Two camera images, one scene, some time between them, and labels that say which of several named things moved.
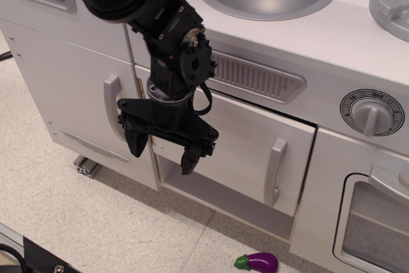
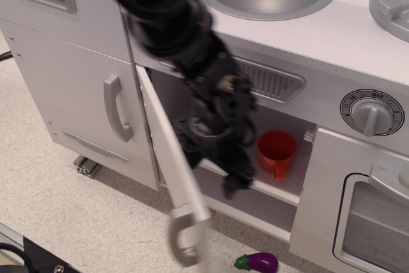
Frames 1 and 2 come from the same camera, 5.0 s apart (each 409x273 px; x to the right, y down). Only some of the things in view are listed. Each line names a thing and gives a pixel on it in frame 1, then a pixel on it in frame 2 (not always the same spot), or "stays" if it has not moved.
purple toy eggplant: (260, 261) stays
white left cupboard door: (77, 90) stays
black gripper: (169, 118) → (223, 142)
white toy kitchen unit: (310, 97) stays
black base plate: (37, 259) stays
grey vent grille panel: (256, 79) stays
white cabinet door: (261, 155) → (178, 179)
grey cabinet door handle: (271, 190) → (185, 216)
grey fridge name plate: (96, 148) stays
